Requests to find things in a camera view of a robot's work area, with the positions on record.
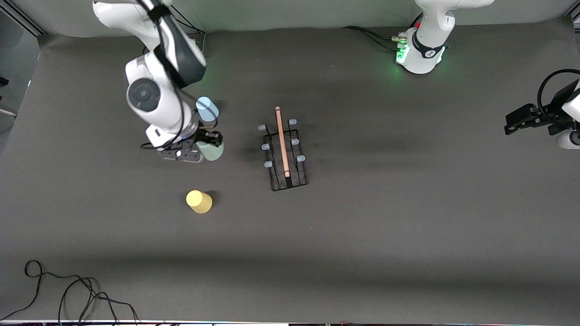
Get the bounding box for pale green plastic cup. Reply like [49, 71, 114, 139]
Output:
[196, 141, 225, 162]

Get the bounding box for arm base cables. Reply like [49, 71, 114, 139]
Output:
[172, 7, 207, 57]
[342, 26, 408, 51]

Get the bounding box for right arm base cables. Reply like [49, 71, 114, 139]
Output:
[172, 7, 207, 57]

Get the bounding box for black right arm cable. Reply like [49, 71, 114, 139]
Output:
[136, 0, 220, 152]

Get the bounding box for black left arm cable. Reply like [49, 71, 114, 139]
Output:
[537, 69, 580, 116]

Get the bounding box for black wire cup holder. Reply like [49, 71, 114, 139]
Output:
[258, 106, 309, 192]

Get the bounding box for yellow plastic cup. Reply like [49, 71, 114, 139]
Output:
[186, 190, 213, 214]

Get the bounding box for loose black table cable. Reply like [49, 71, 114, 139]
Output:
[0, 259, 139, 326]

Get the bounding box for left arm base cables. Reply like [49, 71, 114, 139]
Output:
[342, 26, 408, 51]

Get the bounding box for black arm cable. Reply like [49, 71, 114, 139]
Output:
[537, 69, 580, 116]
[136, 0, 220, 152]

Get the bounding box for light blue plastic cup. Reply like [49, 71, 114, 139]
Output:
[196, 96, 219, 122]

